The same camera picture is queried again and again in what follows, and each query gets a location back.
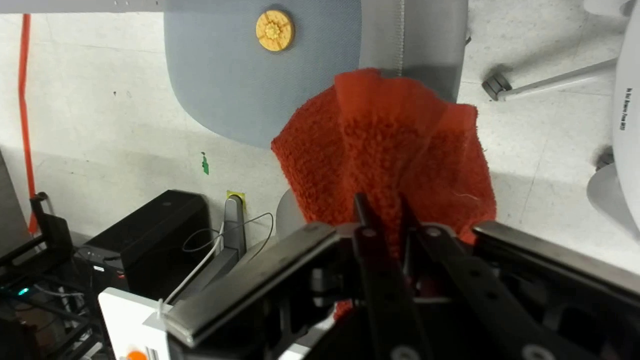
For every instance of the grey metal bracket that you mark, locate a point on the grey metal bracket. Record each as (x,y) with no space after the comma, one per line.
(235,227)

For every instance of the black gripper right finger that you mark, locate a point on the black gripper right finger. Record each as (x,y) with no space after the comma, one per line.
(480,301)

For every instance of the white box orange dot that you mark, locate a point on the white box orange dot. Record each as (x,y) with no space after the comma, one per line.
(123,321)

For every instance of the black box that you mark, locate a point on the black box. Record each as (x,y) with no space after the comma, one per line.
(147,232)

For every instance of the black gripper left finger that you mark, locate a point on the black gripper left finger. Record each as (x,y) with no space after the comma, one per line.
(391,293)

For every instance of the orange towel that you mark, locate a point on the orange towel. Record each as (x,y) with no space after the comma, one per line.
(373,146)

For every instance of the yellow round disc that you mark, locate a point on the yellow round disc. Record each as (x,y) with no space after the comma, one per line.
(275,31)

